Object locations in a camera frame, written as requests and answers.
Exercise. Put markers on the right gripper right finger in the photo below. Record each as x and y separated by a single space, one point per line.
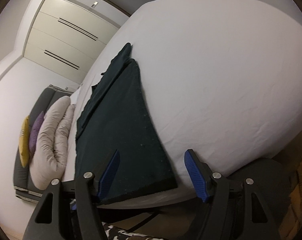
229 209

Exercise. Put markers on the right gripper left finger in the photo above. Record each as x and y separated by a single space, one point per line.
68 210

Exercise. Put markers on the dark green knit garment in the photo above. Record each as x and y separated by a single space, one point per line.
116 119

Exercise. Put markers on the grey sofa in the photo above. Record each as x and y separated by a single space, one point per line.
22 183

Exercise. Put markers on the beige folded duvet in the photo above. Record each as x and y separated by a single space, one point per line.
50 157

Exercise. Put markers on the yellow fabric at right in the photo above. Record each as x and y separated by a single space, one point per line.
292 222

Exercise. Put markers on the yellow cushion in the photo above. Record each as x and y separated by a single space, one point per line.
23 142

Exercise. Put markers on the purple cushion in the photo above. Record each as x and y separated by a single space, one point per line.
34 133

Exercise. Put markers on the white bed mattress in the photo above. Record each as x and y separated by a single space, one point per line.
223 77

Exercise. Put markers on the cream wardrobe with handles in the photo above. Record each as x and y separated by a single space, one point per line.
67 39

